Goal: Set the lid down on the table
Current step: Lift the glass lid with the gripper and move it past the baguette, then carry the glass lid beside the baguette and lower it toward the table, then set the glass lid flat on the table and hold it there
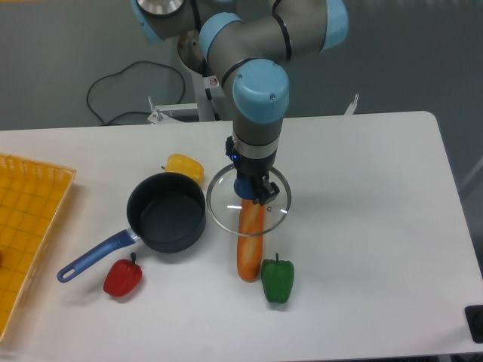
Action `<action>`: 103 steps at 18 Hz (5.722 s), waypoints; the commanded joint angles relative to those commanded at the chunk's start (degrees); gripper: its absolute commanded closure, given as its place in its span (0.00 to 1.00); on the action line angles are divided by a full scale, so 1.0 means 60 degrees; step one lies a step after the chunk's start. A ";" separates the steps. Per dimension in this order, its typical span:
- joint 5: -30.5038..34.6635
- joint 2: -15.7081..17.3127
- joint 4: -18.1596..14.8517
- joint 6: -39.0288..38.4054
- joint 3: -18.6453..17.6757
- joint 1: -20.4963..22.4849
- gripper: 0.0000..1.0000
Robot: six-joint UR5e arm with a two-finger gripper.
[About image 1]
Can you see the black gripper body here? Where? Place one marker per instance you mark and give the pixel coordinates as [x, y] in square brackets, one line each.
[253, 163]

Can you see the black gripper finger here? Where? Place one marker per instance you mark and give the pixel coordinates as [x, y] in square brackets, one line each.
[265, 191]

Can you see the glass lid blue knob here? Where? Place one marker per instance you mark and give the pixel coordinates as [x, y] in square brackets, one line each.
[224, 204]

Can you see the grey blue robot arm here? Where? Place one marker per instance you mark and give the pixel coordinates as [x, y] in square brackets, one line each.
[259, 89]

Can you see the baguette bread loaf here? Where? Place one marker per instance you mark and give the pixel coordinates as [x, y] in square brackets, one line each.
[250, 246]

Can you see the yellow bell pepper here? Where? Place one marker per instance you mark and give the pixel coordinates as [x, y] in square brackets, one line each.
[183, 164]

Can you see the green bell pepper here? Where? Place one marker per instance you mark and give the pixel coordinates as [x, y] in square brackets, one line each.
[277, 276]

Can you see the red bell pepper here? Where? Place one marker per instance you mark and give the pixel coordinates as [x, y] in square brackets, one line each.
[123, 277]

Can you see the yellow plastic basket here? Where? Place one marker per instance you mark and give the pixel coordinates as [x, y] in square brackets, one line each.
[32, 192]

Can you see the black object at table corner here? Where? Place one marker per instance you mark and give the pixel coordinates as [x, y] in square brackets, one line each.
[474, 317]

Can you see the black saucepan blue handle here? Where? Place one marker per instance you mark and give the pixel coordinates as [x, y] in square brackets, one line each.
[166, 211]

